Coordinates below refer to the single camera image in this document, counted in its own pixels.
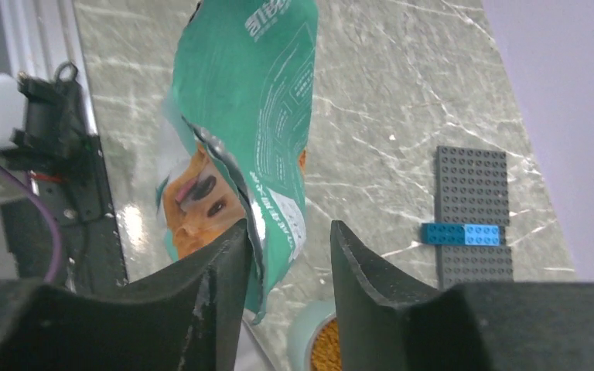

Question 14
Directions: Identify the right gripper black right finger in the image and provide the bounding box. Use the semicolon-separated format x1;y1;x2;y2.
330;220;594;370

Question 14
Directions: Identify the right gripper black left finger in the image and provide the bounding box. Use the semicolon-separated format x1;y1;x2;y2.
0;220;253;370

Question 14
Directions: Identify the green pet food bag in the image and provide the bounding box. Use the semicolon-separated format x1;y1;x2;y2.
155;1;318;323

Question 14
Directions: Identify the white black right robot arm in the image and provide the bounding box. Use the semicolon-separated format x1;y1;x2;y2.
0;73;594;370

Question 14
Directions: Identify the brown pet food kibble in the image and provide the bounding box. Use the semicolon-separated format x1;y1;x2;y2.
310;318;342;371

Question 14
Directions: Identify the teal double pet bowl stand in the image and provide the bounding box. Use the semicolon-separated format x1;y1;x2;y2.
286;299;336;371

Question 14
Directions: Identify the blue building block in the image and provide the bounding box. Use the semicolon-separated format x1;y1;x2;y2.
420;223;501;247

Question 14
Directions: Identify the grey building block baseplate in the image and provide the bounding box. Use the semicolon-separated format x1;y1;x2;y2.
435;145;514;290

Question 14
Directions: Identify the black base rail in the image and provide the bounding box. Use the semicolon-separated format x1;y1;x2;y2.
0;61;129;295

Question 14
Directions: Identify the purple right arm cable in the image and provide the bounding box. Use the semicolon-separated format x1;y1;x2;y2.
0;151;65;285

